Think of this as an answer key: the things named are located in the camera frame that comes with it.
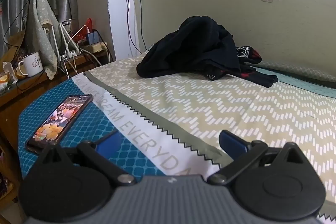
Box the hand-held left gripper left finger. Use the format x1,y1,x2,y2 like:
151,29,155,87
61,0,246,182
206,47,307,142
39,131,136,186

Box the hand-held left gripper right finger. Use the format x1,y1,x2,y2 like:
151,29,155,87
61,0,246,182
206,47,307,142
209,130,306,185

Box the black red white knit sweater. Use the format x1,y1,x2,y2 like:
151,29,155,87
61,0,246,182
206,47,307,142
205,46,279,88

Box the black garment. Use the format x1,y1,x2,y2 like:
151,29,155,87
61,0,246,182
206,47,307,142
136,16,242,80

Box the zigzag patterned bed cover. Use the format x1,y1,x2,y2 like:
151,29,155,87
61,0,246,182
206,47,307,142
17,55,336,224

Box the black smartphone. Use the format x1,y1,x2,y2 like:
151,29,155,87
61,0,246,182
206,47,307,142
25,94,93,155

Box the white power strip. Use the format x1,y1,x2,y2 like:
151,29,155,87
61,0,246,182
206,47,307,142
60,48,82,60

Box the wooden desk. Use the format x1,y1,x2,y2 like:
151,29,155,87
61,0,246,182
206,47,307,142
0,49,112,203

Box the blue charger box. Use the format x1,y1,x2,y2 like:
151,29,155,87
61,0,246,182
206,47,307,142
86,32,98,45

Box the white enamel mug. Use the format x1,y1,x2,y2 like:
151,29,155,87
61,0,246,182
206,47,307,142
18,51,44,78

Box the crumpled tissue and peel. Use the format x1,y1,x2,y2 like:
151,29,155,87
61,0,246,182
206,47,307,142
0,61,19,90

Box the glass jar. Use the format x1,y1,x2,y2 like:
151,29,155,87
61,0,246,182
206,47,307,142
62,18,76,31

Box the grey floral cloth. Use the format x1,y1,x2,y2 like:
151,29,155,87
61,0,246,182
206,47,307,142
25,0,62,80

